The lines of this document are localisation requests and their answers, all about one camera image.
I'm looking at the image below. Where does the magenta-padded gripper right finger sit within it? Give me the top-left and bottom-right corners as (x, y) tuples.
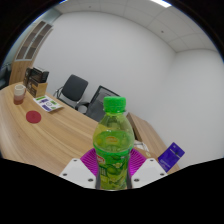
(128, 148), (168, 189)

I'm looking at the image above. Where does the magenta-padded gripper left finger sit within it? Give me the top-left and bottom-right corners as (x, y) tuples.
(59, 148), (99, 190)

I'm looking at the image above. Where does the green drink bottle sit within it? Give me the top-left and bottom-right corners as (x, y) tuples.
(92, 95), (135, 191)

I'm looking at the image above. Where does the purple standing package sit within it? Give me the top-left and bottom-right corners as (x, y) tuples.
(157, 142), (186, 173)

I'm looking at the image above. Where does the wooden side desk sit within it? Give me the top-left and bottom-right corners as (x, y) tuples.
(125, 112), (168, 161)

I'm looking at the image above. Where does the grey mesh office chair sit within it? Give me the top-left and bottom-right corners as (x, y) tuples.
(74, 85), (121, 123)

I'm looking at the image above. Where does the flat round red coaster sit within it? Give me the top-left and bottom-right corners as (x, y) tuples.
(25, 110), (42, 125)

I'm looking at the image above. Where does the white printed leaflet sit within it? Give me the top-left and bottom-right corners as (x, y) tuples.
(32, 95), (64, 113)

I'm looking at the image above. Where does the black office chair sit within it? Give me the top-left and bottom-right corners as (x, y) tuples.
(53, 74), (90, 108)

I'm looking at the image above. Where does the dark brown carton box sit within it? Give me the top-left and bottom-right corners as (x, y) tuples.
(23, 68), (33, 88)
(25, 79), (48, 98)

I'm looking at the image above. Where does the white and pink cup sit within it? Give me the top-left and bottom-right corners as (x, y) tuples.
(13, 83), (27, 106)

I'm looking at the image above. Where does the black glossy box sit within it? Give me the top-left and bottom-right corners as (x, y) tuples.
(29, 65), (50, 84)

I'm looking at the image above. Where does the black armchair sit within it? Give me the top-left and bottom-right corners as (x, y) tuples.
(0, 64), (11, 88)

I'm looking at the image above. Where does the wooden shelf cabinet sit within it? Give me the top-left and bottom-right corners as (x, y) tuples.
(8, 20), (54, 86)

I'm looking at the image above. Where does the ceiling light panel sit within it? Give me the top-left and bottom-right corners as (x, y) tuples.
(149, 0), (173, 8)

